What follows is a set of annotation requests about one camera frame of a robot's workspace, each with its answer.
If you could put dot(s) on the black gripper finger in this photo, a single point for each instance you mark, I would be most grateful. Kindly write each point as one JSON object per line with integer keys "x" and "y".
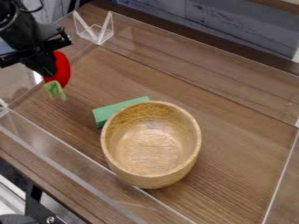
{"x": 41, "y": 62}

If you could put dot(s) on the red felt strawberry toy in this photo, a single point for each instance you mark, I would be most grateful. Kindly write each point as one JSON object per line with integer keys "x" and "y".
{"x": 56, "y": 83}

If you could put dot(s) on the clear acrylic tray walls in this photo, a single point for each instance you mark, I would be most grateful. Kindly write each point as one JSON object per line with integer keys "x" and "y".
{"x": 244, "y": 181}

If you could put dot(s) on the clear acrylic corner bracket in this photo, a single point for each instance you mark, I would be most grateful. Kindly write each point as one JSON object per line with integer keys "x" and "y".
{"x": 94, "y": 33}

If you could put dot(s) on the wooden bowl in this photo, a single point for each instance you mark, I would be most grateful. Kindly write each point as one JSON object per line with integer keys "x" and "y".
{"x": 151, "y": 142}

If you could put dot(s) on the green foam block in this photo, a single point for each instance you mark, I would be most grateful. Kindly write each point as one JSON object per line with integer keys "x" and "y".
{"x": 104, "y": 112}

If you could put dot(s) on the black table leg bracket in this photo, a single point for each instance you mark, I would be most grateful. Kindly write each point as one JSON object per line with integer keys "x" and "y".
{"x": 36, "y": 210}

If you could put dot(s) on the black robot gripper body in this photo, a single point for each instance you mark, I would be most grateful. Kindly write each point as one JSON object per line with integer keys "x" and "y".
{"x": 24, "y": 34}

